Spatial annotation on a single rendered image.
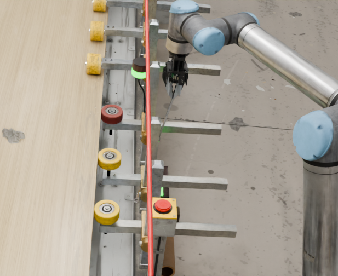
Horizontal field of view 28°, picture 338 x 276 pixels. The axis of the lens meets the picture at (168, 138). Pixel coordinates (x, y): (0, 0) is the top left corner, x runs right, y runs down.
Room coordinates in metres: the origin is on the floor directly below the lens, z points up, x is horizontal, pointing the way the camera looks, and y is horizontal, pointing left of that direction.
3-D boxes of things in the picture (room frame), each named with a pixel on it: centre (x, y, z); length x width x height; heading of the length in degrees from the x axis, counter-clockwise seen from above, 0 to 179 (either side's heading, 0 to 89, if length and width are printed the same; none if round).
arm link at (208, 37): (1.89, -0.07, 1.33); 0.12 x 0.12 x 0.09; 36
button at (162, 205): (1.22, -0.01, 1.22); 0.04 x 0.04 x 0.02
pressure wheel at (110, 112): (2.00, 0.22, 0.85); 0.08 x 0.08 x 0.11
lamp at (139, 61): (1.97, 0.12, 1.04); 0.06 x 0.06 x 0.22; 6
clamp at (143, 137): (1.99, 0.08, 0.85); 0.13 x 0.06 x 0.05; 6
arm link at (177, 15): (1.98, 0.00, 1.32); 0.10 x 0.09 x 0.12; 36
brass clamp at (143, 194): (1.75, 0.05, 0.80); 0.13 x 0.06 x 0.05; 6
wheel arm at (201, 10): (2.76, 0.14, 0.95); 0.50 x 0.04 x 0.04; 96
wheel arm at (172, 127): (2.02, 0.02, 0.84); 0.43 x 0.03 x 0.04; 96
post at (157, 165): (1.47, 0.02, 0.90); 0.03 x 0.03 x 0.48; 6
